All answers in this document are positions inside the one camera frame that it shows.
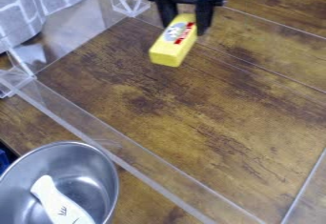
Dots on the clear acrylic barrier wall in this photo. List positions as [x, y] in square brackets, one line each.
[218, 140]

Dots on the blue object at edge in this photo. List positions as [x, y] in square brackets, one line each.
[5, 161]

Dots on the yellow butter block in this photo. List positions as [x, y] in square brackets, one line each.
[176, 41]

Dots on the silver metal bowl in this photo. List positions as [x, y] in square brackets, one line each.
[75, 168]

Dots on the white toy fish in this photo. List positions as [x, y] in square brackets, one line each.
[61, 208]

